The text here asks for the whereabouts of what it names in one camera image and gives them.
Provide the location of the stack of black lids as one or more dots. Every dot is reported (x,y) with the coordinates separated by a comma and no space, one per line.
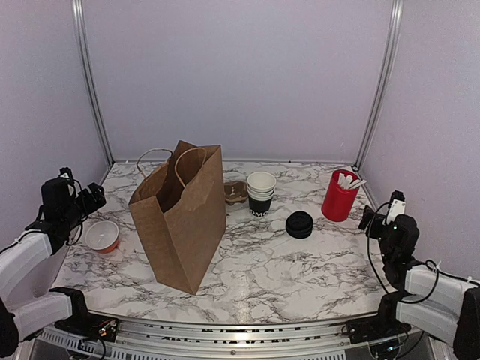
(299,225)

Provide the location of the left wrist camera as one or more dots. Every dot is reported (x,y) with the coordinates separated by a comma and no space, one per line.
(66,173)

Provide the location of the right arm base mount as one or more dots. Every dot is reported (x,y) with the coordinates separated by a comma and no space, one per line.
(382,325)

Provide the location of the orange white bowl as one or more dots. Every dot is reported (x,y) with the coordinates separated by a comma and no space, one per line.
(102,237)

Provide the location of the left aluminium frame post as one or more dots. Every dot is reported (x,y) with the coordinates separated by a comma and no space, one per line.
(82,40)

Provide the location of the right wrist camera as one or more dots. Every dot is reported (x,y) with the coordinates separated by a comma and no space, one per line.
(396,206)

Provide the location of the red cylindrical holder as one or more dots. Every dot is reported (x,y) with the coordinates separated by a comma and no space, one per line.
(338,201)

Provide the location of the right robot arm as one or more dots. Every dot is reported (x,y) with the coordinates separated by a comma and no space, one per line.
(445,306)

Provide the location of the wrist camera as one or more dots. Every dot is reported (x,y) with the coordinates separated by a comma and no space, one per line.
(66,173)
(396,206)

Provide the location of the cardboard cup carrier tray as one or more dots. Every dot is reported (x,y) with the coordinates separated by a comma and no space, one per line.
(235,192)

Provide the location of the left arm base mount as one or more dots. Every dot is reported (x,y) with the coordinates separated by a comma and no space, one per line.
(82,321)

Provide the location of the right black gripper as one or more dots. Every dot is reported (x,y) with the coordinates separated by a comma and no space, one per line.
(376,220)

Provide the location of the stack of paper cups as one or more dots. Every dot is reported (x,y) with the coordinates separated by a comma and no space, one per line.
(260,189)

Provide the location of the aluminium front rail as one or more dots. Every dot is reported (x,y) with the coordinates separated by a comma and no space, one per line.
(154,339)

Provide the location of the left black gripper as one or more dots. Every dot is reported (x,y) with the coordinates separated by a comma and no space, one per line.
(91,205)

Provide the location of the brown paper bag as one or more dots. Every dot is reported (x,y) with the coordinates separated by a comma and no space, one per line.
(179,212)

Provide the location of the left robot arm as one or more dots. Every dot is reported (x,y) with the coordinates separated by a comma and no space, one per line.
(19,259)

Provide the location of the right aluminium frame post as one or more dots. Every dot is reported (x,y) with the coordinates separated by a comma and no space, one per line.
(388,60)

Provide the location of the aluminium frame post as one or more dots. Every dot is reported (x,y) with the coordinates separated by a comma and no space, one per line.
(388,60)
(82,40)

